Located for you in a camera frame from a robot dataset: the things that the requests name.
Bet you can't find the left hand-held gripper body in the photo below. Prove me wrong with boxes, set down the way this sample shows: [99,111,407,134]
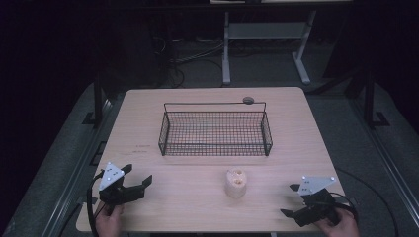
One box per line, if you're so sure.
[98,161,146,207]

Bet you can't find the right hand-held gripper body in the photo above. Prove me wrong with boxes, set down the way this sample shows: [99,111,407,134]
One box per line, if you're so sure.
[293,175,340,228]

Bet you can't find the beige lotus root piece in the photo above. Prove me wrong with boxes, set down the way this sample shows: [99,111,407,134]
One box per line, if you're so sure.
[224,167,248,199]

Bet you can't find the black wire basket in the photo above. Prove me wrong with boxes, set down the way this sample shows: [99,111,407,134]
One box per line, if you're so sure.
[157,101,274,157]

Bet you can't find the person's left hand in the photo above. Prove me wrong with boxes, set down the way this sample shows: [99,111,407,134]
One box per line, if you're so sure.
[95,202,126,237]

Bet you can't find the person's right hand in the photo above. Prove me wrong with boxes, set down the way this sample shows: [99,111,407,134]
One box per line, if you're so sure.
[312,206,361,237]

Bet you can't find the black metal stand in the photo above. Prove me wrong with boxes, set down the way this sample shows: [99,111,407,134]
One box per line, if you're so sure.
[362,67,391,130]
[81,70,108,129]

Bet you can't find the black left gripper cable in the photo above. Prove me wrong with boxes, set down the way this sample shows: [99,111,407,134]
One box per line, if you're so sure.
[86,169,107,237]

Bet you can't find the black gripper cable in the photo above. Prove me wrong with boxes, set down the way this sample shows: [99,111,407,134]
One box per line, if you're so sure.
[329,168,400,237]
[86,169,107,237]

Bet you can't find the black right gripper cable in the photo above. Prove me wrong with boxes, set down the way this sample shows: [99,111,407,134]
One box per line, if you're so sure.
[329,168,400,237]

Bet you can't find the bundle of floor cables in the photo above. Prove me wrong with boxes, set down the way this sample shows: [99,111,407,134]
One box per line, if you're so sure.
[151,34,225,89]

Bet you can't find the grey metal desk frame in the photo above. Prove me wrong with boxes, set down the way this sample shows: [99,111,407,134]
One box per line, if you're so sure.
[221,9,318,87]

